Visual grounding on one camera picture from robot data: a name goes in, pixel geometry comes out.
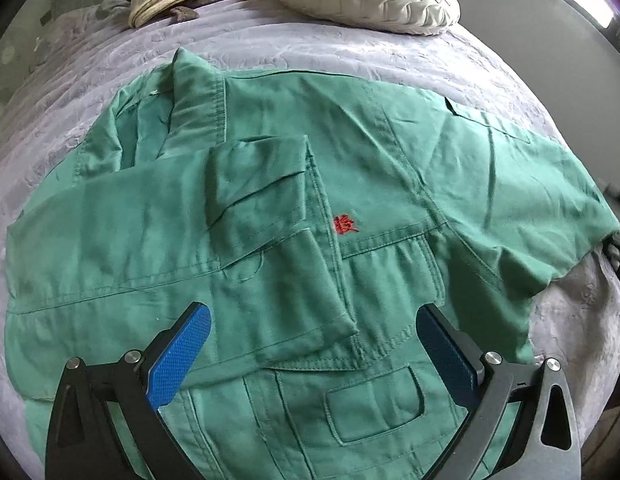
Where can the brown cloth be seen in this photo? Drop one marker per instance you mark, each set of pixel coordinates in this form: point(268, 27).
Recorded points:
point(187, 12)

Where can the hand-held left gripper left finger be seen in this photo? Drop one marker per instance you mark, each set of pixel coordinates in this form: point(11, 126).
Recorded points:
point(177, 360)

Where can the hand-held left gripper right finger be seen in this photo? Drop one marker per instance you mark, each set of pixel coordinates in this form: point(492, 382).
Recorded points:
point(447, 360)

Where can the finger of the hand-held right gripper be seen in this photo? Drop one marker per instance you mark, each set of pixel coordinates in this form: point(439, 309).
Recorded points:
point(619, 255)

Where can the green work jacket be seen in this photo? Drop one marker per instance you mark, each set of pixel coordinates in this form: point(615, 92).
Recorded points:
point(270, 200)

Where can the window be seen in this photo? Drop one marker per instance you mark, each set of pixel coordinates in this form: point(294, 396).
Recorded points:
point(610, 15)

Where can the lavender embossed bedspread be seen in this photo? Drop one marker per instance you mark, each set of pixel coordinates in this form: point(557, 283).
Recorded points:
point(340, 45)

